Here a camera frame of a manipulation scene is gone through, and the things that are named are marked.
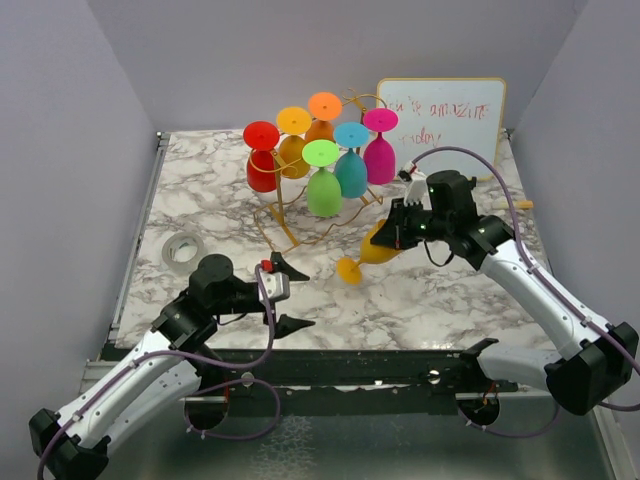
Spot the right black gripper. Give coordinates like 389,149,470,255
372,196,452,250

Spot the yellow wine glass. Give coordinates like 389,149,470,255
336,220,401,285

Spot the green wine glass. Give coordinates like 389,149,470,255
302,139,342,217

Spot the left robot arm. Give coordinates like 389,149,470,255
29,252,310,479

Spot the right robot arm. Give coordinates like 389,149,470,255
371,170,639,415

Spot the magenta wine glass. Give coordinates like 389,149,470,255
363,108,398,185

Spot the teal wine glass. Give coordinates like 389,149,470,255
333,122,369,199

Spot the orange wine glass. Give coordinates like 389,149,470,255
305,92,343,143

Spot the amber wine glass rear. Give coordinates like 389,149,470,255
276,106,312,179

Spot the red wine glass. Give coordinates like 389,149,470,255
243,121,280,193

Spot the clear tape roll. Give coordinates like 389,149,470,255
161,232,206,274

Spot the whiteboard marker pen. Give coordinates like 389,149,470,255
492,199,534,210

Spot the small whiteboard with writing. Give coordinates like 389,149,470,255
377,77,507,169

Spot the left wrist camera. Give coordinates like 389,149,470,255
255,260,291,304

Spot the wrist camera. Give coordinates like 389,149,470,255
397,161,427,206
255,260,291,304

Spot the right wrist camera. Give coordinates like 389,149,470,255
397,161,427,206

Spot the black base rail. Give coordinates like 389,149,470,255
99,344,521,419

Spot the gold wire glass rack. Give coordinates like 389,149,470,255
252,90,389,252

